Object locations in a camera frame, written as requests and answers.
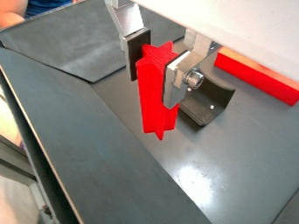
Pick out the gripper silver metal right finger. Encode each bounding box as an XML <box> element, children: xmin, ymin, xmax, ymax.
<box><xmin>163</xmin><ymin>29</ymin><xmax>220</xmax><ymax>109</ymax></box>

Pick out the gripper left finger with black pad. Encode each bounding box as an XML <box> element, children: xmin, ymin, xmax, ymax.
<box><xmin>104</xmin><ymin>0</ymin><xmax>151</xmax><ymax>81</ymax></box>

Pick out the red star block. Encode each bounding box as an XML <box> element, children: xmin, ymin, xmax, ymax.
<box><xmin>135</xmin><ymin>41</ymin><xmax>179</xmax><ymax>140</ymax></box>

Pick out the red shape sorter board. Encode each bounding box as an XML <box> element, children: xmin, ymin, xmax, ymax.
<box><xmin>214</xmin><ymin>47</ymin><xmax>299</xmax><ymax>106</ymax></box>

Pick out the black curved holder stand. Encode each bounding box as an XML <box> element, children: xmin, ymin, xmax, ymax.
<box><xmin>180</xmin><ymin>68</ymin><xmax>235</xmax><ymax>127</ymax></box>

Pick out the person in blue shirt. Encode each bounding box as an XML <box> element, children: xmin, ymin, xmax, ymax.
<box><xmin>0</xmin><ymin>0</ymin><xmax>83</xmax><ymax>29</ymax></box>

